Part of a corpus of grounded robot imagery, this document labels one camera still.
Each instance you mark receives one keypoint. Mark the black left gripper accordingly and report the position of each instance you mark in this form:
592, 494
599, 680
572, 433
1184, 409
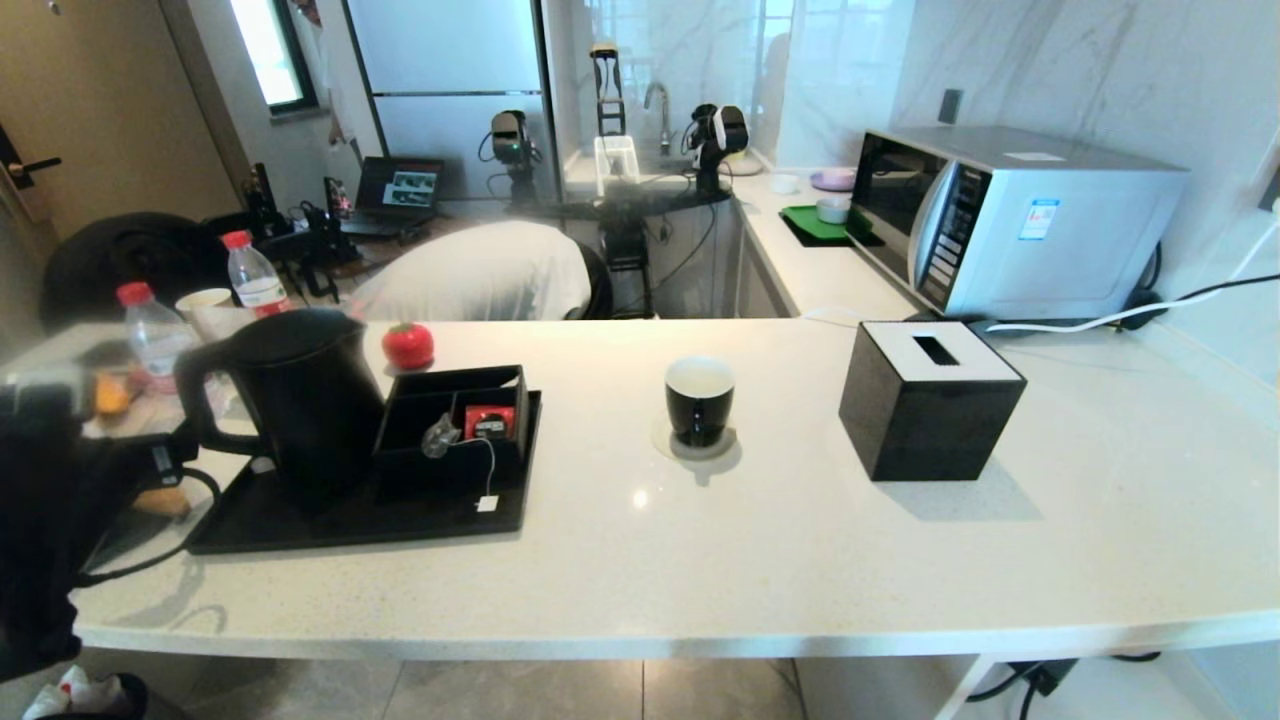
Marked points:
100, 460

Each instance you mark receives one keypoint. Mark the black electric kettle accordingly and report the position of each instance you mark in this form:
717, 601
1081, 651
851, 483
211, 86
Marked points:
310, 420

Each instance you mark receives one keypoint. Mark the tea bag with white tag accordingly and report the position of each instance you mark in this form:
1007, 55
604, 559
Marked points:
440, 437

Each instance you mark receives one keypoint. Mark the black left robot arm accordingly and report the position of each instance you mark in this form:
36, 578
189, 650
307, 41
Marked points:
40, 560

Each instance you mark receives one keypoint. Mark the orange food item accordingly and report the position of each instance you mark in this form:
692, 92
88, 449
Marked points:
112, 395

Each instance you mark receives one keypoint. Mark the clear water bottle red cap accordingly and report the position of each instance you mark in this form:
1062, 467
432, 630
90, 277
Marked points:
258, 285
155, 335

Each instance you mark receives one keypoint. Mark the paper cup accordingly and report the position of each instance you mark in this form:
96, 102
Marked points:
205, 300

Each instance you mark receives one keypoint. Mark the person in black clothes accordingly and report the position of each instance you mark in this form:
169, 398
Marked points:
130, 265

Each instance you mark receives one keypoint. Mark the black rectangular serving tray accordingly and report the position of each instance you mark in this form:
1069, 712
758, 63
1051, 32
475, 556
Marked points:
400, 525

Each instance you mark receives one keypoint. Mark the black trash bin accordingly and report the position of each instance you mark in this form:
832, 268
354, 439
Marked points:
105, 700

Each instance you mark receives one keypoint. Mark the black handheld controller rig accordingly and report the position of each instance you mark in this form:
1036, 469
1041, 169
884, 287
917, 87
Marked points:
310, 245

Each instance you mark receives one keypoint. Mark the black compartment organizer box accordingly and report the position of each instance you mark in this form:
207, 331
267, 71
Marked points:
430, 475

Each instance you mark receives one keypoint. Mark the red tomato-shaped toy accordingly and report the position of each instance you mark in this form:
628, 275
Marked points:
408, 346

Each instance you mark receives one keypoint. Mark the brown wooden desk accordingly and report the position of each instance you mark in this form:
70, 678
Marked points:
380, 250

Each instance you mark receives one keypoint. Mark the red sachet packet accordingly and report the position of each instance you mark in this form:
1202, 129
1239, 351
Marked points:
490, 420

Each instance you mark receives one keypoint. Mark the black computer mouse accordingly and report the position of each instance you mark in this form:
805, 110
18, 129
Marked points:
415, 237

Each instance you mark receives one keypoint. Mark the black laptop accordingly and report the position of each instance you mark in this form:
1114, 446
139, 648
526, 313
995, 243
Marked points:
400, 190

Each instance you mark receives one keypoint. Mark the person in grey shirt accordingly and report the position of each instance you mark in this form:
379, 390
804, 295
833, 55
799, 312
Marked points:
480, 275

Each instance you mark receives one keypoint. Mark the brown wooden door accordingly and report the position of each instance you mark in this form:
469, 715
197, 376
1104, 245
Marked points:
100, 100

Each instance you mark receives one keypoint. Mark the person in white T-shirt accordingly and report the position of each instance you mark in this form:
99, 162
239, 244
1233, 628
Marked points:
325, 70

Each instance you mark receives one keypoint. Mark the dark-framed window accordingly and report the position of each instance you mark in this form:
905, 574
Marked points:
265, 50

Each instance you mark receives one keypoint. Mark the grey refrigerator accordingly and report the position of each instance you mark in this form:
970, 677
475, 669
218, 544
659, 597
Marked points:
450, 130

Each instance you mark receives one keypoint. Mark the round translucent coaster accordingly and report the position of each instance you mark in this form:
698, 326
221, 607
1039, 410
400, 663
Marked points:
662, 447

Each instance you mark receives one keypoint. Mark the black teleoperation stand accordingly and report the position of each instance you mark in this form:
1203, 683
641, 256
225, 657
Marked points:
625, 255

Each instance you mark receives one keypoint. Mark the black mug white inside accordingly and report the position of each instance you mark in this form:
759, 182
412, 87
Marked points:
700, 415

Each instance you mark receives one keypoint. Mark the black upright gripper tool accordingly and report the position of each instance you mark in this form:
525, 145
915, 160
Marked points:
608, 100

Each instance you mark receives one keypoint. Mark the chrome sink faucet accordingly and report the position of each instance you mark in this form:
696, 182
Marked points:
663, 110

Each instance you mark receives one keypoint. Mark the grey lower kitchen cabinet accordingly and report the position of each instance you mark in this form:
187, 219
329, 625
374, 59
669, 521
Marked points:
760, 280

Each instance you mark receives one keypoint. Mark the beige round dish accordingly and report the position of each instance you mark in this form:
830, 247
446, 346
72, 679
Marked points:
745, 166

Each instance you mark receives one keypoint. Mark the small white bowl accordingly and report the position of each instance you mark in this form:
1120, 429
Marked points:
785, 184

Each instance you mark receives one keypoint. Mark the green tray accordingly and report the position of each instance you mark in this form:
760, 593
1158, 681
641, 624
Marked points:
808, 226

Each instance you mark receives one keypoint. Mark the small white cup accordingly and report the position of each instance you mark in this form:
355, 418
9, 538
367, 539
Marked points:
833, 211

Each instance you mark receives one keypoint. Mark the purple plate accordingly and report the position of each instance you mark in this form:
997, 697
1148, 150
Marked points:
835, 181

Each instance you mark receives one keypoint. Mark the black tissue box white top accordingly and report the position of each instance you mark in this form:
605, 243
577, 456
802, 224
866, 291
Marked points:
925, 430

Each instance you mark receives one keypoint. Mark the silver microwave oven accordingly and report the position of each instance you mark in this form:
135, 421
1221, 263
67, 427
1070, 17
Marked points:
1060, 240

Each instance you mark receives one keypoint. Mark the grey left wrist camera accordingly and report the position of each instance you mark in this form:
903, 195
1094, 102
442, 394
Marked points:
45, 390

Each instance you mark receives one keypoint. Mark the black camera on stand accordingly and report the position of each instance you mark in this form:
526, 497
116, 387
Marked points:
512, 140

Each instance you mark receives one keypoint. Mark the white plastic frame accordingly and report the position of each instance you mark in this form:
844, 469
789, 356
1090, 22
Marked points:
603, 170

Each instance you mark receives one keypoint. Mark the dark wall switch plate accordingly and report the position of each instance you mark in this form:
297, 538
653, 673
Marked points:
950, 106

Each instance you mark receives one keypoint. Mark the wall power socket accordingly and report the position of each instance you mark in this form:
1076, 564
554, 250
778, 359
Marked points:
1270, 190

